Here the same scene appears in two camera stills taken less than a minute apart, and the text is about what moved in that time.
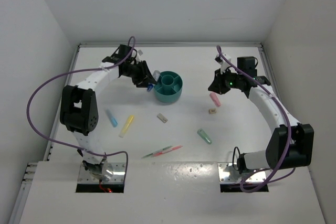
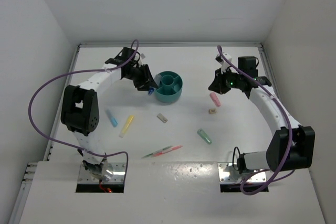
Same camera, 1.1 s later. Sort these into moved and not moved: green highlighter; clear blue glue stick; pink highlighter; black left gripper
Moved: clear blue glue stick
Not moved: pink highlighter; green highlighter; black left gripper
